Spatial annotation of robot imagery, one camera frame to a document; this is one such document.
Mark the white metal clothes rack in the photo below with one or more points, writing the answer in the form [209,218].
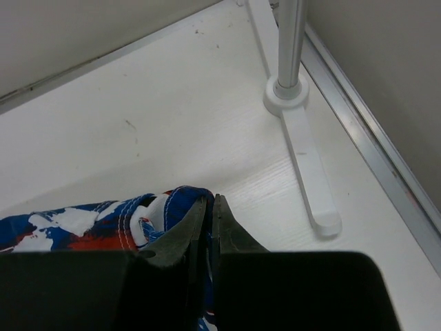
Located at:
[286,95]

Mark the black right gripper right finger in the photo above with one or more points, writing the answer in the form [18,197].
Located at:
[234,253]

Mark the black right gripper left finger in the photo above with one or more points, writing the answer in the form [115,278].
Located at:
[175,265]

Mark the blue white red patterned trousers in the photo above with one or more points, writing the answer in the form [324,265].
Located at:
[110,225]

